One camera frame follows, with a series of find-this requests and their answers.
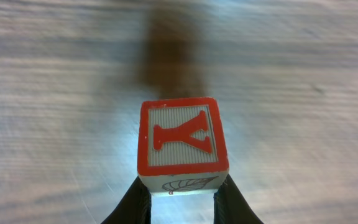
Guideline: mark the red Y leaf block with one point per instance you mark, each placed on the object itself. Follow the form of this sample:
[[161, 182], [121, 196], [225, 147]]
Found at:
[[181, 147]]

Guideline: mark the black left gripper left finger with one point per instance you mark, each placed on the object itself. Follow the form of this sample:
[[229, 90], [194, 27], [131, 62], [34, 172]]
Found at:
[[134, 207]]

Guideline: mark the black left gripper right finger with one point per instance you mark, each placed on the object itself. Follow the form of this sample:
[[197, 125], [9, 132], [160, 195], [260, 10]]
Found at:
[[230, 206]]

